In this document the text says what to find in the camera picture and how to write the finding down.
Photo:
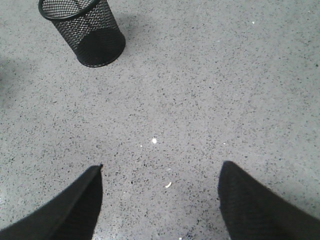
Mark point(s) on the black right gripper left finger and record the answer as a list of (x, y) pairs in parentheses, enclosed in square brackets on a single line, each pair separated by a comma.
[(71, 215)]

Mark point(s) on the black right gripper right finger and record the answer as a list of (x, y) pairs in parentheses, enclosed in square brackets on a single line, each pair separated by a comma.
[(252, 212)]

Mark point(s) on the black mesh pen bucket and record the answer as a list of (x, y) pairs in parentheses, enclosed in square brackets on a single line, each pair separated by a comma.
[(88, 27)]

